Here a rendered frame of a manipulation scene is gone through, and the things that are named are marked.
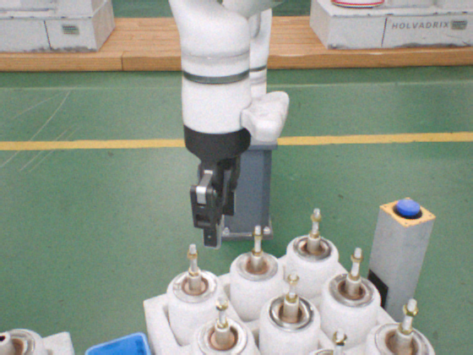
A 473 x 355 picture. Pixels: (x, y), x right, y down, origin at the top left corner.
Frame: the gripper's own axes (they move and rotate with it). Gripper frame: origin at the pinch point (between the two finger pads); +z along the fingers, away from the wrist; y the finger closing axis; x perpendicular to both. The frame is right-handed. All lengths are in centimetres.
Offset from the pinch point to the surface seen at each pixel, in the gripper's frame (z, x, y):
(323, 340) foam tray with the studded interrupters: 29.0, 14.9, -9.4
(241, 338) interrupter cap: 21.6, 2.8, -0.5
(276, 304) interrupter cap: 21.6, 6.8, -8.3
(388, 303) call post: 35, 27, -26
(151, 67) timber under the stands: 45, -89, -180
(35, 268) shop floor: 47, -58, -30
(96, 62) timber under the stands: 42, -116, -172
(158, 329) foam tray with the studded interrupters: 29.0, -12.9, -4.9
